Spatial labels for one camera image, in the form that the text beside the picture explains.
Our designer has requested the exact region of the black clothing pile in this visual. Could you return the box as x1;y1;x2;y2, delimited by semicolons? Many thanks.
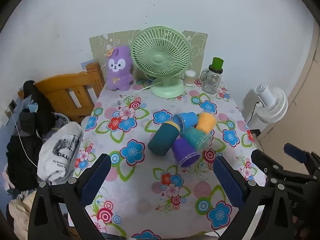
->
6;80;57;191

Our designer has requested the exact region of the green desk fan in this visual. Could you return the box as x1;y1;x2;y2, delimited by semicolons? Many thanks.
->
131;26;192;98

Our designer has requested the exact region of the white printed shirt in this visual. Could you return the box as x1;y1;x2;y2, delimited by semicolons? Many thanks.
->
37;122;84;183

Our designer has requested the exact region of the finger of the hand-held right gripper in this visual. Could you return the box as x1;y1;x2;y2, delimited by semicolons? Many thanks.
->
283;143;320;174
251;149;320;193

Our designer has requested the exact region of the green fan white cable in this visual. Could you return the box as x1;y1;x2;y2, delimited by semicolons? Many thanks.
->
117;81;163;103

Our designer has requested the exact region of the beige cloth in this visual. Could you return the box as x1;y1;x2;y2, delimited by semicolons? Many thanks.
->
8;192;38;240

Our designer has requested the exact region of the grey clothing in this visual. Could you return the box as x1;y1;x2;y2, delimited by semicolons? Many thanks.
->
49;112;71;137

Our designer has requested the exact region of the cotton swab container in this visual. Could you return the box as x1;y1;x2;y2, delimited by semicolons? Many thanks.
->
184;70;197;87

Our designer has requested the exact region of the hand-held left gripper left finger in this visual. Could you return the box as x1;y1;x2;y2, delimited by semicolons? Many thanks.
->
29;153;112;240

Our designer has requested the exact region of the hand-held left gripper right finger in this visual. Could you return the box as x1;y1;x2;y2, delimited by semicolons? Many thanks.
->
214;155;293;240

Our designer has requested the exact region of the teal glitter cup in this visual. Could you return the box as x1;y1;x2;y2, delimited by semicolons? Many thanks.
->
181;127;213;152

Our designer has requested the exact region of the purple cup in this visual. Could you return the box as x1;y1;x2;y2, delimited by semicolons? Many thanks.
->
172;135;201;169

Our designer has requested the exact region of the floral tablecloth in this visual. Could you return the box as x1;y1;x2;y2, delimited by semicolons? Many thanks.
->
74;79;267;240

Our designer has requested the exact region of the beige wooden panel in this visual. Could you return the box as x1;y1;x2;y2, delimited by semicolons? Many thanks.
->
257;27;320;161

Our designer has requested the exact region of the blue cup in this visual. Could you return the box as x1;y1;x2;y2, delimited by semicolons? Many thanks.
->
172;112;200;133

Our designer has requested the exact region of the white charging cable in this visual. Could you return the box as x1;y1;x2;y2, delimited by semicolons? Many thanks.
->
6;107;38;168

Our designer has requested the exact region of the white floor fan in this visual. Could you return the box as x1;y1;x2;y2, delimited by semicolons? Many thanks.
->
246;83;289;131

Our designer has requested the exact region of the dark teal cup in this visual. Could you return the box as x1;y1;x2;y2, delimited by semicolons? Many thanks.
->
147;120;181;156

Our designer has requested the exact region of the purple plush toy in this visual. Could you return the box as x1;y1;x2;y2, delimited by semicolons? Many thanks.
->
104;45;134;91

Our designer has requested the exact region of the glass jar with green lid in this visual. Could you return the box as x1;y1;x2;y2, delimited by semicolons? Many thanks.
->
200;57;224;95

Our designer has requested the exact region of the wooden bed headboard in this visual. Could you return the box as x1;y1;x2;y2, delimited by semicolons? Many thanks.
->
18;62;106;123

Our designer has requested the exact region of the orange cup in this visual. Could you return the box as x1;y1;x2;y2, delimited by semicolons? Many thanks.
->
195;112;217;133

